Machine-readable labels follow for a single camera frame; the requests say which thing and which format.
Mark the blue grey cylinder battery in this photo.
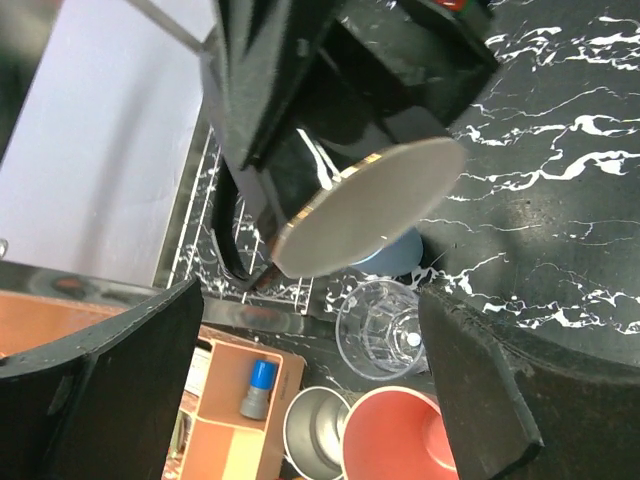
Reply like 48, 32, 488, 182
240, 360, 278, 421

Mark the black glossy cup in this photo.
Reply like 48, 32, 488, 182
214, 99, 469, 294

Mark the orange plastic file organizer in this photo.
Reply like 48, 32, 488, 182
1, 283, 304, 479

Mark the pink plastic cup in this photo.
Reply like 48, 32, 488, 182
341, 386, 459, 480

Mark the light blue cup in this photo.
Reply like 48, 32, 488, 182
351, 228, 424, 276

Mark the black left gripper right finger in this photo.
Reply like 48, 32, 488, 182
419, 286, 639, 479

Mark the clear ribbed glass cup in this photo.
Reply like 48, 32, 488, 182
335, 280, 429, 382

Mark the stainless steel dish rack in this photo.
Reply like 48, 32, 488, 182
124, 0, 321, 336

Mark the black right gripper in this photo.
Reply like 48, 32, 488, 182
200, 1, 499, 170

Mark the stainless steel cup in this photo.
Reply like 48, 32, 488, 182
283, 386, 351, 480

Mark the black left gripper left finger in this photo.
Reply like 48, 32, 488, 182
1, 278, 204, 479

